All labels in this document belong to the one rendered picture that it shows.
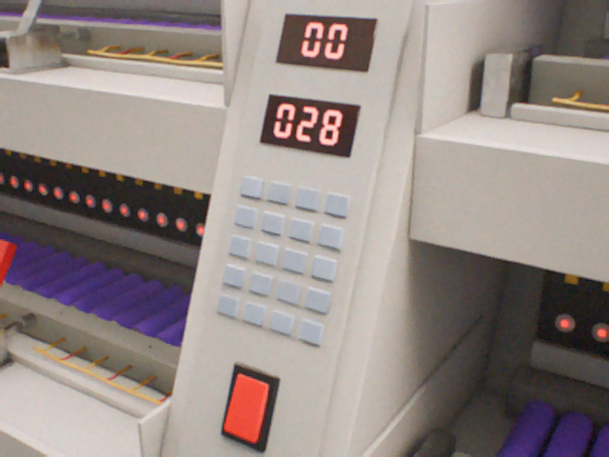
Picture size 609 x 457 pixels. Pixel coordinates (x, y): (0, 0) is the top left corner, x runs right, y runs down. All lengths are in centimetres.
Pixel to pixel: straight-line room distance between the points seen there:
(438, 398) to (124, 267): 29
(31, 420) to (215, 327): 16
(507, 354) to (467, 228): 20
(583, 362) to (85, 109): 31
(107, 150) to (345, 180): 16
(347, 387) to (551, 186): 11
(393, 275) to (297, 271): 4
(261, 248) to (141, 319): 21
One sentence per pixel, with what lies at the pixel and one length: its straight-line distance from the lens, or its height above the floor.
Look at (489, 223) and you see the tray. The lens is 28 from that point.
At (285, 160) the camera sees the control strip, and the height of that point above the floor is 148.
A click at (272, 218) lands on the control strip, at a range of 31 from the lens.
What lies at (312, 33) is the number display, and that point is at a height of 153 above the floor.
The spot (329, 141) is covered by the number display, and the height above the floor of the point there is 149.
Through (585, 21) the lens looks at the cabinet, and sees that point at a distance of 49.
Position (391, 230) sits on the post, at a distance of 29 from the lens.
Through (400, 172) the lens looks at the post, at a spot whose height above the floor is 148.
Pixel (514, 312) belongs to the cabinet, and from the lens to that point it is 48.
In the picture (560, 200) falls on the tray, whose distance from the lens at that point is 27.
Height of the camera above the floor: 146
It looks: 3 degrees down
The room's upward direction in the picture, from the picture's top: 12 degrees clockwise
